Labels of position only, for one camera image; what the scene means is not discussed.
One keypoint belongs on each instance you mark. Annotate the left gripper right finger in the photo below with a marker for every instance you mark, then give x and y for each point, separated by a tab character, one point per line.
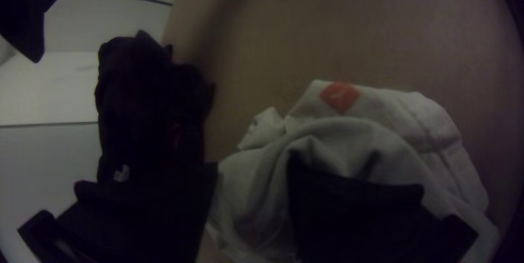
360	222

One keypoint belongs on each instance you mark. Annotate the white t-shirt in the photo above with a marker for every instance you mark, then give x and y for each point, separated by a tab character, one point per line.
368	132

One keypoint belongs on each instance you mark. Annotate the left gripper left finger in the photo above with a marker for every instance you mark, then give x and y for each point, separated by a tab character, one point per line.
139	222

